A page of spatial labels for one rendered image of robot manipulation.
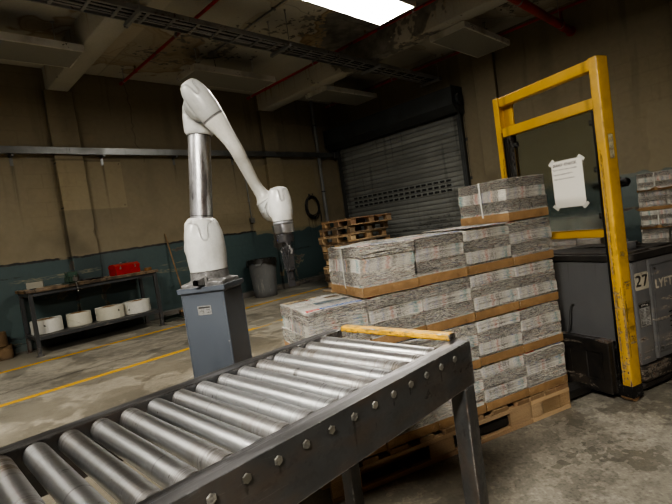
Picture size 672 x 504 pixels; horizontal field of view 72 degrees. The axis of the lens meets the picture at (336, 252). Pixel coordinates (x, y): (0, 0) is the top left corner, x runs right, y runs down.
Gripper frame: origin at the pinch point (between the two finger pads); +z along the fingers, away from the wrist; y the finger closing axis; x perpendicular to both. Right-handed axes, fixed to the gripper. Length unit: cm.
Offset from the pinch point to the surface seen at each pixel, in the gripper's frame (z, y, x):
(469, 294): 22, -18, -84
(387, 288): 10.1, -19.8, -37.3
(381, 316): 22.3, -17.6, -33.5
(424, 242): -7, -18, -61
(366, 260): -3.8, -18.6, -29.3
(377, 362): 16, -92, 10
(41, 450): 16, -89, 86
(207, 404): 16, -88, 53
